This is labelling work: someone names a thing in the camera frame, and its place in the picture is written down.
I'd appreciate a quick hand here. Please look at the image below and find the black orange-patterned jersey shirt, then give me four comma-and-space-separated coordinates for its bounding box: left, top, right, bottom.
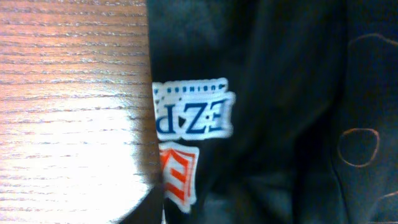
123, 0, 397, 224

